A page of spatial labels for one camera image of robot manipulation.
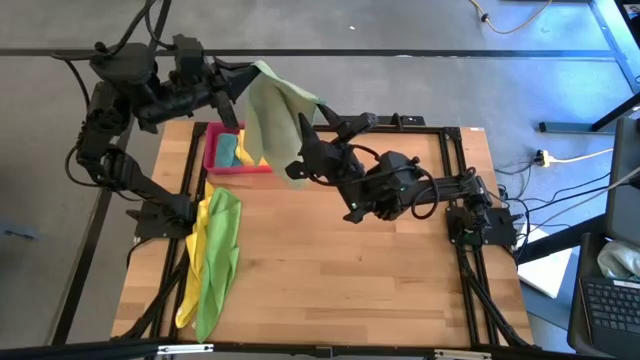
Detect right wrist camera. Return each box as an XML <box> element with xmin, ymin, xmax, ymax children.
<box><xmin>372</xmin><ymin>151</ymin><xmax>424</xmax><ymax>199</ymax></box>

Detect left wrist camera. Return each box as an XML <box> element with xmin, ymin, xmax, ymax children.
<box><xmin>171</xmin><ymin>33</ymin><xmax>207</xmax><ymax>86</ymax></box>

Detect white board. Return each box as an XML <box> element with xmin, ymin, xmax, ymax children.
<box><xmin>516</xmin><ymin>224</ymin><xmax>575</xmax><ymax>300</ymax></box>

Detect grey metal bar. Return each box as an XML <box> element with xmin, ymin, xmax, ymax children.
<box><xmin>538</xmin><ymin>120</ymin><xmax>617</xmax><ymax>135</ymax></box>

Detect pale cloth bundle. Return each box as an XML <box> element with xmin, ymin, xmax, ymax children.
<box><xmin>596</xmin><ymin>238</ymin><xmax>640</xmax><ymax>282</ymax></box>

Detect pink plastic bin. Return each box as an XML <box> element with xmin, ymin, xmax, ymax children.
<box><xmin>202</xmin><ymin>121</ymin><xmax>275</xmax><ymax>176</ymax></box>

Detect bright green microfiber towel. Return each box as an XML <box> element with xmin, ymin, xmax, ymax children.
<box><xmin>194</xmin><ymin>187</ymin><xmax>243</xmax><ymax>344</ymax></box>

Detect black stand legs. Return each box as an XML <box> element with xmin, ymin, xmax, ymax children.
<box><xmin>588</xmin><ymin>0</ymin><xmax>640</xmax><ymax>132</ymax></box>

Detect pale green microfiber towel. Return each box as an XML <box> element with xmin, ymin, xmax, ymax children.
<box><xmin>243</xmin><ymin>59</ymin><xmax>327</xmax><ymax>190</ymax></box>

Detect white cable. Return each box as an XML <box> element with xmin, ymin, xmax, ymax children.
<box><xmin>547</xmin><ymin>146</ymin><xmax>640</xmax><ymax>201</ymax></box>

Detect yellow floor cable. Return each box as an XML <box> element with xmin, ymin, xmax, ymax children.
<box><xmin>467</xmin><ymin>0</ymin><xmax>554</xmax><ymax>36</ymax></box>

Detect blue microfiber towel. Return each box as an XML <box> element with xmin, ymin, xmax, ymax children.
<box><xmin>214</xmin><ymin>132</ymin><xmax>241</xmax><ymax>169</ymax></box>

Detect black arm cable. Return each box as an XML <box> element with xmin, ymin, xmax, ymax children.
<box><xmin>409</xmin><ymin>166</ymin><xmax>442</xmax><ymax>221</ymax></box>
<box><xmin>49</xmin><ymin>0</ymin><xmax>174</xmax><ymax>64</ymax></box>

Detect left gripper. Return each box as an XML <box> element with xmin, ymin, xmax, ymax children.
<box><xmin>197</xmin><ymin>56</ymin><xmax>262</xmax><ymax>130</ymax></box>

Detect silver frame bracket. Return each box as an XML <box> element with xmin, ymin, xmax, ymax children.
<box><xmin>432</xmin><ymin>348</ymin><xmax>492</xmax><ymax>360</ymax></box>
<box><xmin>156</xmin><ymin>342</ymin><xmax>215</xmax><ymax>356</ymax></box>

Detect black laptop keyboard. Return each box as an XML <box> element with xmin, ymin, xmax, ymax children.
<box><xmin>567</xmin><ymin>274</ymin><xmax>640</xmax><ymax>359</ymax></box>

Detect black power cable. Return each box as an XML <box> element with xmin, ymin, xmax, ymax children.
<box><xmin>493</xmin><ymin>159</ymin><xmax>614</xmax><ymax>261</ymax></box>

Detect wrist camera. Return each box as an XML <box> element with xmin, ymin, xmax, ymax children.
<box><xmin>171</xmin><ymin>33</ymin><xmax>207</xmax><ymax>86</ymax></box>
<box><xmin>372</xmin><ymin>151</ymin><xmax>424</xmax><ymax>199</ymax></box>

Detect black aluminium table frame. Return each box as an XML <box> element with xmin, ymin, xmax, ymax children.
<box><xmin>112</xmin><ymin>113</ymin><xmax>535</xmax><ymax>351</ymax></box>

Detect yellow microfiber towel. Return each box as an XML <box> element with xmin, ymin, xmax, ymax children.
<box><xmin>234</xmin><ymin>128</ymin><xmax>270</xmax><ymax>168</ymax></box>
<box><xmin>174</xmin><ymin>180</ymin><xmax>216</xmax><ymax>330</ymax></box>

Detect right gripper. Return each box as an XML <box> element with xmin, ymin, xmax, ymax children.
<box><xmin>284</xmin><ymin>103</ymin><xmax>380</xmax><ymax>190</ymax></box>

